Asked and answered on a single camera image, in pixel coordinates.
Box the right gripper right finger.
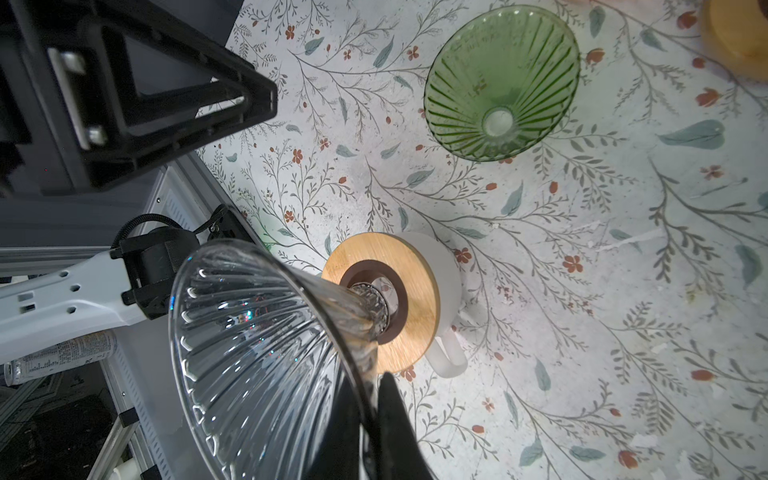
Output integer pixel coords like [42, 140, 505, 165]
[375, 372, 432, 480]

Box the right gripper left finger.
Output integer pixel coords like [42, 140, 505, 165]
[305, 379, 360, 480]

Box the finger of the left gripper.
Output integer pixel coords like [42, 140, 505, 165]
[11, 1, 278, 192]

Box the frosted white glass mug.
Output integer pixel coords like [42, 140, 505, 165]
[398, 232, 468, 378]

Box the grey clear glass dripper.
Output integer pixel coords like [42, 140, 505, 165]
[169, 240, 390, 479]

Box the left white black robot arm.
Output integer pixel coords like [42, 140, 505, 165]
[1, 1, 278, 362]

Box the green glass dripper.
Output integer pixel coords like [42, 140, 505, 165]
[424, 5, 580, 162]

